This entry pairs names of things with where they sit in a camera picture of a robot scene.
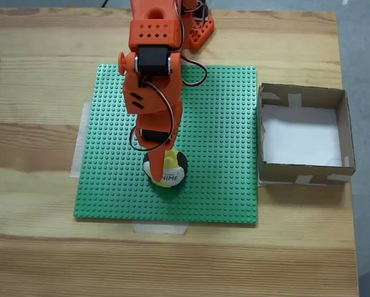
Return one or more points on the yellow white black soft ball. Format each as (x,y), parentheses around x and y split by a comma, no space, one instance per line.
(176,167)

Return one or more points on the brown cardboard box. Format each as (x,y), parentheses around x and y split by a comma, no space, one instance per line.
(281,174)

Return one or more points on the masking tape strip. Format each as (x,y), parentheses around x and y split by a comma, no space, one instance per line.
(80,139)
(160,228)

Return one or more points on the green studded baseplate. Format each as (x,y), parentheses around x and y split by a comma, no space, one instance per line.
(219,139)

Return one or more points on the white paper sheet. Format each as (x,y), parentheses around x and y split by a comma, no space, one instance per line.
(296,139)

